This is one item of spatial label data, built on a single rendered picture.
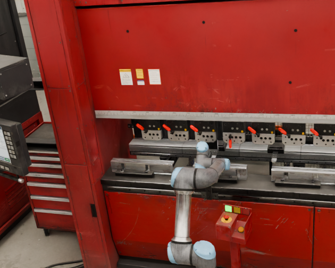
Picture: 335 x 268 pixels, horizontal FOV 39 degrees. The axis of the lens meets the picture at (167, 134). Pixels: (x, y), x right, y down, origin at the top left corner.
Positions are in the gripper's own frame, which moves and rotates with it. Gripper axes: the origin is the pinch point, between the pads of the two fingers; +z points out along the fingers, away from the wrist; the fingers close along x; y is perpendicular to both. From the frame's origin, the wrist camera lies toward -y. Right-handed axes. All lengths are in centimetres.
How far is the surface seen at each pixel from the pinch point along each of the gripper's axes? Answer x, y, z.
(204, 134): 1.4, 20.2, -12.9
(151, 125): 40, 27, -14
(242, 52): -27, 56, -59
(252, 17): -34, 69, -76
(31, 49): 377, 358, 350
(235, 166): -18.8, 3.9, 8.4
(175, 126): 22.2, 25.4, -14.9
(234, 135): -19.0, 18.1, -14.0
